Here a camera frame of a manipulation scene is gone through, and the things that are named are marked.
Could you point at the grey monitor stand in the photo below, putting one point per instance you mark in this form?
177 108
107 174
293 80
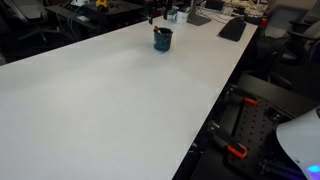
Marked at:
197 16

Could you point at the grey office chair with armrests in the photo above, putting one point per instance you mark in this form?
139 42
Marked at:
293 50

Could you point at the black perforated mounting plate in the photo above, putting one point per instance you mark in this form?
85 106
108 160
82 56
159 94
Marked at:
253 126

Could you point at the red and white marker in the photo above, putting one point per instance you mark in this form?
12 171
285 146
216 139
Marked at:
156 30

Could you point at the black flat pad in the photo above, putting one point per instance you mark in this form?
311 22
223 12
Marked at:
233 30

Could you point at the dark background desk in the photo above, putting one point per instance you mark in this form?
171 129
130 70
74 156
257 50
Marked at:
100 16

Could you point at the dark teal enamel mug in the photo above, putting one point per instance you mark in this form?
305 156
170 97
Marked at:
163 41

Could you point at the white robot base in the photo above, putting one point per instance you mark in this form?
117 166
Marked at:
301 140

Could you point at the white ceramic mug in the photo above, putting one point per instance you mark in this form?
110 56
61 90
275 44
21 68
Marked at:
181 17

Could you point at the dark mesh office chair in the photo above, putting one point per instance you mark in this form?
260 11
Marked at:
28 16

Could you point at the yellow tool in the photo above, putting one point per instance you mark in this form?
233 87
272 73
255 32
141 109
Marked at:
102 3

